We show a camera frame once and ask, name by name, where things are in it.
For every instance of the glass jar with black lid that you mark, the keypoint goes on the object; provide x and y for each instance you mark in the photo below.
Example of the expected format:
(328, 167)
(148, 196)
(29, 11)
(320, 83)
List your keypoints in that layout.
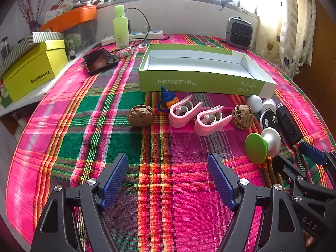
(4, 47)

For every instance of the wooden cabinet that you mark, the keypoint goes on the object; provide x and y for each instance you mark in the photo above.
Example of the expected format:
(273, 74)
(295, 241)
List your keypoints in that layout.
(324, 52)

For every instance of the green white mushroom-shaped knob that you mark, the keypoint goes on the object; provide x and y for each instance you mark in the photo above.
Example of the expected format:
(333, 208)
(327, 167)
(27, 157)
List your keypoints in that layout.
(256, 144)

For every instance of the grey white striped box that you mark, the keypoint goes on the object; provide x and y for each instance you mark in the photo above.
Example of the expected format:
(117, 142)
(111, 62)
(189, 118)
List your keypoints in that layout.
(26, 42)

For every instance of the black rectangular device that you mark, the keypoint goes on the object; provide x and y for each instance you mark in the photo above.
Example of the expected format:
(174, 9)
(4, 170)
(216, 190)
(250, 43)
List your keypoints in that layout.
(288, 126)

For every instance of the clear plastic container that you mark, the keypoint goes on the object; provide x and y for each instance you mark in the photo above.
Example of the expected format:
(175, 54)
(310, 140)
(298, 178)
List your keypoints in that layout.
(81, 35)

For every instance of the pink green plaid tablecloth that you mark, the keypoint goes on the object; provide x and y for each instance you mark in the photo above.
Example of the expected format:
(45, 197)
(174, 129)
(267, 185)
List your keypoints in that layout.
(78, 136)

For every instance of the small pink clip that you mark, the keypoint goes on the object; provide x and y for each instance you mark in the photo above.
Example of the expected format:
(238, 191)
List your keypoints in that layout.
(124, 52)
(142, 48)

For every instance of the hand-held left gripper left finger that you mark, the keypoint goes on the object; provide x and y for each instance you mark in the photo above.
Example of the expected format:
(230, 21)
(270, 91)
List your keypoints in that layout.
(115, 181)

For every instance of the white panda-shaped round gadget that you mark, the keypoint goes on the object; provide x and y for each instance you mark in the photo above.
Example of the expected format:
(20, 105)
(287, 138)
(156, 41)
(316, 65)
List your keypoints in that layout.
(267, 120)

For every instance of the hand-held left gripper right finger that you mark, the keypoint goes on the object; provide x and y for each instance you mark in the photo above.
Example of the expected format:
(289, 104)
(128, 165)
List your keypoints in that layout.
(220, 181)

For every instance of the red dried branches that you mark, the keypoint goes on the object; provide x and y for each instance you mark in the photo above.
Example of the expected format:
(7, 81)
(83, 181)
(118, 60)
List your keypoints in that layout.
(29, 5)

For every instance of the brown walnut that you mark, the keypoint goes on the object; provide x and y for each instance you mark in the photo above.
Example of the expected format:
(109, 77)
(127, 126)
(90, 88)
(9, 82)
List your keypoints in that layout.
(140, 115)
(242, 116)

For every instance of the light green lotion bottle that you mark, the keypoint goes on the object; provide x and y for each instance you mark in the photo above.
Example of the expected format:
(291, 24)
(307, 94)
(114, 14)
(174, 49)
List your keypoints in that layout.
(121, 27)

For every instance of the heart-print curtain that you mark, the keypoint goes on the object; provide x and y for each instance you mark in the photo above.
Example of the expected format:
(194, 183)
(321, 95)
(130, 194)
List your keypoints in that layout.
(296, 23)

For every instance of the black smartphone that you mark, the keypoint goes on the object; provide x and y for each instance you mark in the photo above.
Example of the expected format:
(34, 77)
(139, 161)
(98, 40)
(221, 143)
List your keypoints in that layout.
(99, 61)

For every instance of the pink plastic clip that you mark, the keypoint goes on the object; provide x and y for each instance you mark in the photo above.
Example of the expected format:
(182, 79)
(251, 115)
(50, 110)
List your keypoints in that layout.
(204, 128)
(178, 119)

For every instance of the grey small fan heater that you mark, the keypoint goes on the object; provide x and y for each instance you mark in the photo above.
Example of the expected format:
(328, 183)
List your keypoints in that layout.
(239, 32)

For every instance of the orange tray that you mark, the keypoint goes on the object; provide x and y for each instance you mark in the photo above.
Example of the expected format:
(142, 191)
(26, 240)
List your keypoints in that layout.
(69, 18)

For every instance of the yellow-green shoe box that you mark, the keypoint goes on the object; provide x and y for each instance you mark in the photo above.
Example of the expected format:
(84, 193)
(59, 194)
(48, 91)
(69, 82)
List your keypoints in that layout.
(34, 69)

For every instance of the white egg-shaped knob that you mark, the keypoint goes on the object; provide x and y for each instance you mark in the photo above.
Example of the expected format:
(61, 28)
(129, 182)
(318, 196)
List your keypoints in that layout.
(254, 103)

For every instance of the person's right hand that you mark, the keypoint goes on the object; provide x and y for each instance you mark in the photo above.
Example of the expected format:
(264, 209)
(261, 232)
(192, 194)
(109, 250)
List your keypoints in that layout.
(310, 239)

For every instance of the white side shelf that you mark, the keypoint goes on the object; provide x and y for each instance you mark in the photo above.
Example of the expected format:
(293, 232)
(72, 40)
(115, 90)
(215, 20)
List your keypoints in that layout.
(39, 93)

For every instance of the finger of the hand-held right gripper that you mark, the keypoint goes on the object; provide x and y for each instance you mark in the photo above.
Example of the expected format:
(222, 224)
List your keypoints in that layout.
(294, 178)
(312, 154)

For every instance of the green white cardboard box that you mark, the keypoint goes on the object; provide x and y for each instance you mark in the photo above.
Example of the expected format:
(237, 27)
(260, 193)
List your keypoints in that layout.
(199, 82)

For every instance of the white power strip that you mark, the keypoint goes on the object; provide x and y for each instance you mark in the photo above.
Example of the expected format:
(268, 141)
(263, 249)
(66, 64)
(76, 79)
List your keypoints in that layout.
(139, 34)

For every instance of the blue orange knitted toy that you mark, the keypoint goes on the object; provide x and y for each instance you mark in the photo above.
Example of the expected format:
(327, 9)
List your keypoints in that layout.
(167, 98)

